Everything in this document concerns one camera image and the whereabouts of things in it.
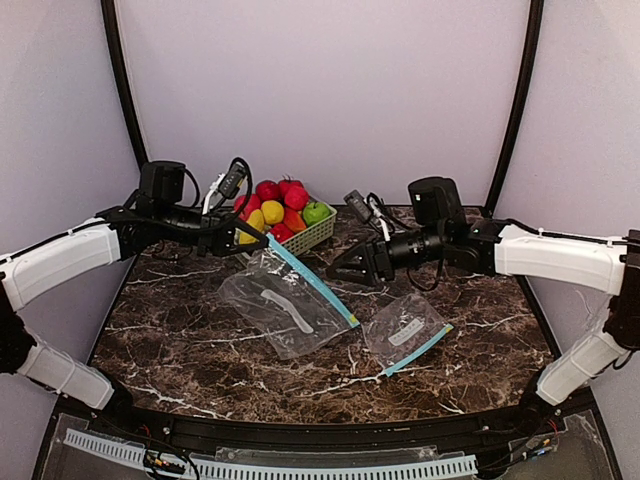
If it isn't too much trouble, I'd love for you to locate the white slotted cable duct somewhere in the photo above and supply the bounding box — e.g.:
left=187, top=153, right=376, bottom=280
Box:
left=63, top=428, right=478, bottom=479

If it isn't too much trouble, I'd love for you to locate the red apple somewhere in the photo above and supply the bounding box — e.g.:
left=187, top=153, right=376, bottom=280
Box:
left=234, top=194, right=262, bottom=221

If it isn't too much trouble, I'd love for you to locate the green apple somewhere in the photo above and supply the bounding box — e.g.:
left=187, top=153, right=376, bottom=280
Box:
left=302, top=202, right=331, bottom=227

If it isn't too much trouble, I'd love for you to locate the green perforated plastic basket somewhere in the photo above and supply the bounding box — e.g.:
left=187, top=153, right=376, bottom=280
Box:
left=265, top=203, right=337, bottom=255

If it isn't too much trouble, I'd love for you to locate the pink-red wrinkled fruit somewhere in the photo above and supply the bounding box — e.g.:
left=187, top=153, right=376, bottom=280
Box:
left=284, top=186, right=310, bottom=211

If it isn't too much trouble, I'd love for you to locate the large clear zip bag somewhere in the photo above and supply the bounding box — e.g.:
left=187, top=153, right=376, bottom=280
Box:
left=218, top=234, right=359, bottom=360

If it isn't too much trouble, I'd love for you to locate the yellow lemon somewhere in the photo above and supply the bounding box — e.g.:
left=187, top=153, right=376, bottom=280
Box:
left=261, top=200, right=285, bottom=226

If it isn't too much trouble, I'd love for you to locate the orange pepper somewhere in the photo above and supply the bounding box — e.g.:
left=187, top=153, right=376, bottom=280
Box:
left=282, top=207, right=307, bottom=234

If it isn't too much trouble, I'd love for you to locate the small clear zip bag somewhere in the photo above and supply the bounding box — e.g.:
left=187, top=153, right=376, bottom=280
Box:
left=362, top=293, right=453, bottom=377

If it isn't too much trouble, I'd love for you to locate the yellow wrinkled banana-like fruit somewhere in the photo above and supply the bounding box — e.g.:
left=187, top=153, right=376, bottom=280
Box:
left=238, top=209, right=265, bottom=245

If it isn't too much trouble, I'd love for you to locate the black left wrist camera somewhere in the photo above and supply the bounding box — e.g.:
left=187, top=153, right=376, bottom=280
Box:
left=218, top=164, right=247, bottom=200

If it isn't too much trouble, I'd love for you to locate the red bell pepper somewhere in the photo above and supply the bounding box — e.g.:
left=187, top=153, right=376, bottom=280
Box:
left=269, top=223, right=294, bottom=244

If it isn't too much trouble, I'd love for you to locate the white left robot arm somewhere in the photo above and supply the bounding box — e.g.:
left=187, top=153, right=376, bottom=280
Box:
left=1, top=158, right=268, bottom=411

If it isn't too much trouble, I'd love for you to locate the black table front rail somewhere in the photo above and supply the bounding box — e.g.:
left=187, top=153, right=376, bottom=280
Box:
left=89, top=394, right=601, bottom=456

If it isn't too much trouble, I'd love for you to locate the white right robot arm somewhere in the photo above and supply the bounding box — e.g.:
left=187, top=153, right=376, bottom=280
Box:
left=326, top=177, right=639, bottom=409

